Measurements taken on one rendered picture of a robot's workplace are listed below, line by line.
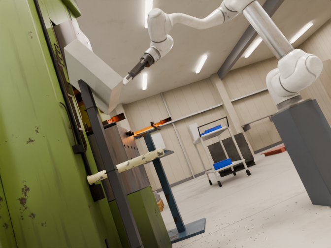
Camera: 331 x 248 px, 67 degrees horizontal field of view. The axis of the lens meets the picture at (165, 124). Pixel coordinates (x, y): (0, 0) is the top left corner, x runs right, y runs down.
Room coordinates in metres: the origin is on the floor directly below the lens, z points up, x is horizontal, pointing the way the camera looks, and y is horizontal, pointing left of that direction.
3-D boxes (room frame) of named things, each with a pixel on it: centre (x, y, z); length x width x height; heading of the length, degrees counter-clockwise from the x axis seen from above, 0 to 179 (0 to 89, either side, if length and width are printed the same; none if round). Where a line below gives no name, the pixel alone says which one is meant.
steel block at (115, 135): (1.79, 0.57, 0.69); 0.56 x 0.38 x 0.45; 86
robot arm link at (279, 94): (1.60, -0.80, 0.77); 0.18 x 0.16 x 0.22; 12
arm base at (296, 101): (1.63, -0.79, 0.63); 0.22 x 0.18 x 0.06; 10
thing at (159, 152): (1.37, 0.28, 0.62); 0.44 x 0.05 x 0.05; 86
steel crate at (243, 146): (6.31, -1.23, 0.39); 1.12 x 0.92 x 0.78; 167
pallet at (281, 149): (6.85, -2.83, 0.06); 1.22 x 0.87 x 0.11; 100
